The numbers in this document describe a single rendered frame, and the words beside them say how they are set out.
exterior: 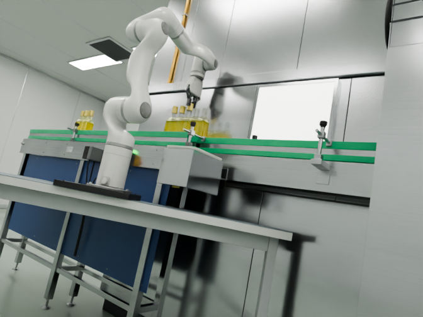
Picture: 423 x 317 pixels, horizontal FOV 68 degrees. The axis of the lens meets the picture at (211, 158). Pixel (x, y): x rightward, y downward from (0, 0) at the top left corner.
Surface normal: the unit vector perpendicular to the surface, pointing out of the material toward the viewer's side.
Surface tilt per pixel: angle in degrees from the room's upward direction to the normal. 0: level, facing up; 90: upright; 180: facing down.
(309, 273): 90
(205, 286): 90
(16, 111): 90
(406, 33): 90
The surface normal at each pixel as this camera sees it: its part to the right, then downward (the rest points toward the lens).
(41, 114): 0.80, 0.06
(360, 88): -0.57, -0.24
